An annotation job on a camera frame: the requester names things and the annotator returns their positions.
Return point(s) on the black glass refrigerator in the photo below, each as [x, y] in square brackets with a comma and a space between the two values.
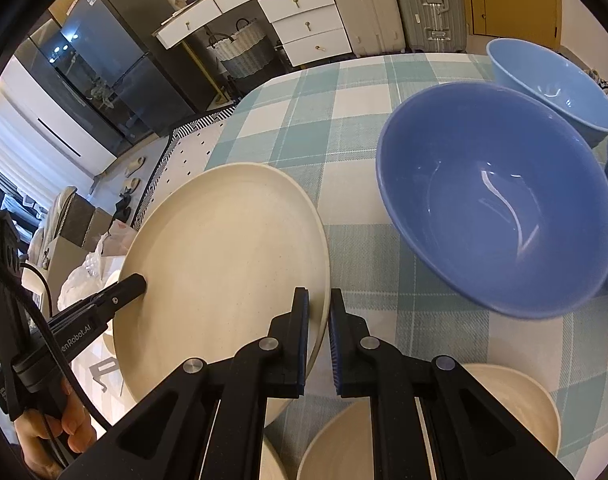
[109, 60]

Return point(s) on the cream plate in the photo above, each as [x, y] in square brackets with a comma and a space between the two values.
[274, 465]
[509, 410]
[224, 260]

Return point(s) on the beige slipper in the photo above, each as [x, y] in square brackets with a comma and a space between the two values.
[135, 165]
[131, 185]

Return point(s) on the white suitcase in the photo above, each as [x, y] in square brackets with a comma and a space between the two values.
[364, 10]

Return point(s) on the white tall appliance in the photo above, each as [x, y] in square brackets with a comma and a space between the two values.
[49, 110]

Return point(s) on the person's left hand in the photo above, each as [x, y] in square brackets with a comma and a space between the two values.
[76, 425]

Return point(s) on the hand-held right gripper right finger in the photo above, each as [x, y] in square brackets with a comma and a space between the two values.
[335, 345]

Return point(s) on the checked tablecloth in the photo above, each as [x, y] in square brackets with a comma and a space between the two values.
[359, 110]

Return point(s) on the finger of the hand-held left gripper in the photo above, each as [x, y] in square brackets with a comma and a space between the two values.
[129, 290]

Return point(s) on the white dresser with drawers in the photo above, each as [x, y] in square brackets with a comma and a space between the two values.
[304, 10]

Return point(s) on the white curtain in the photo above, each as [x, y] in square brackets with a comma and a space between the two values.
[9, 150]

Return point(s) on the dark slipper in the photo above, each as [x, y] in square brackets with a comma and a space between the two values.
[128, 196]
[123, 211]

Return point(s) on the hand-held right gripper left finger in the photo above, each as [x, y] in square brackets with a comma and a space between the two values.
[301, 340]

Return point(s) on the silver suitcase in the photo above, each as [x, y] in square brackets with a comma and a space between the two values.
[429, 0]

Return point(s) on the cardboard box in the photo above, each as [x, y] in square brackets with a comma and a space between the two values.
[69, 255]

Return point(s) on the grey white wicker basket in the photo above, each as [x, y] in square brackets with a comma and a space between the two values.
[241, 55]

